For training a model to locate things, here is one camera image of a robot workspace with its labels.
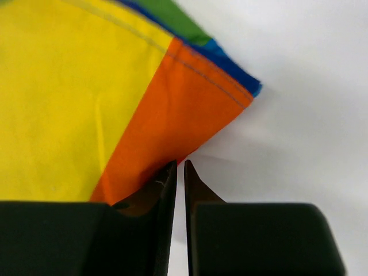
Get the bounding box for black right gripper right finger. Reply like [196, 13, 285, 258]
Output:
[184, 159, 225, 276]

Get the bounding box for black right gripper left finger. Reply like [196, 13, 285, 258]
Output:
[113, 161, 177, 275]

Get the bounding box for rainbow striped shorts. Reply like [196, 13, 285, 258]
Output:
[1, 1, 262, 204]

